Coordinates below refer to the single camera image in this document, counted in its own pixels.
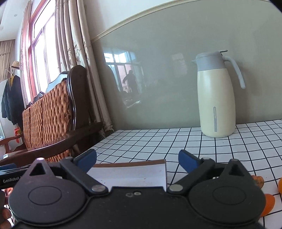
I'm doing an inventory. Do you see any orange tangerine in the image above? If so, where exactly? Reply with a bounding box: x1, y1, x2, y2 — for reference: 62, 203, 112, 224
278, 177, 282, 194
261, 194, 275, 217

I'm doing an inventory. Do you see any person left hand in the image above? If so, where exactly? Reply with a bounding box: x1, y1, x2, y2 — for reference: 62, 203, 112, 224
0, 190, 11, 229

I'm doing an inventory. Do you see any white cardboard box tray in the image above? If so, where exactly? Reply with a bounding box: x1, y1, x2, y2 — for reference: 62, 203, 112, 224
87, 159, 167, 190

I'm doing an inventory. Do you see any wooden wicker sofa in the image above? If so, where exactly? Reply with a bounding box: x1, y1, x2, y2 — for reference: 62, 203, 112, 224
1, 65, 103, 167

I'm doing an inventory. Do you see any shrivelled orange fruit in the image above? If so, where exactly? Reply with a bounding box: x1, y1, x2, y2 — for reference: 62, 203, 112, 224
252, 175, 264, 189

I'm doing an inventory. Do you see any checkered white tablecloth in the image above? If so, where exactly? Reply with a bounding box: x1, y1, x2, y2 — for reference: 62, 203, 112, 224
94, 119, 281, 228

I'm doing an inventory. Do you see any cream thermos jug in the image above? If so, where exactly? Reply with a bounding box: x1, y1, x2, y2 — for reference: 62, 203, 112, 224
192, 50, 246, 138

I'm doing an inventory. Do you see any black hanging jacket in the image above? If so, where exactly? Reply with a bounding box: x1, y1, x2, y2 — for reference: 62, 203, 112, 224
1, 75, 24, 129

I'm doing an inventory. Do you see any straw hat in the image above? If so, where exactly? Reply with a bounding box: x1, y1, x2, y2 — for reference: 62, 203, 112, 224
10, 61, 20, 70

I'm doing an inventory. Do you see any beige curtain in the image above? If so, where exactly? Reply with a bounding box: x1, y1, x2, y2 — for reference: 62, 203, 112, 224
55, 1, 114, 138
0, 40, 15, 82

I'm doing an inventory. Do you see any far beige curtain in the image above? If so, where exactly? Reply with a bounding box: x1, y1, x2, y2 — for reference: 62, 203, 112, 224
0, 40, 15, 82

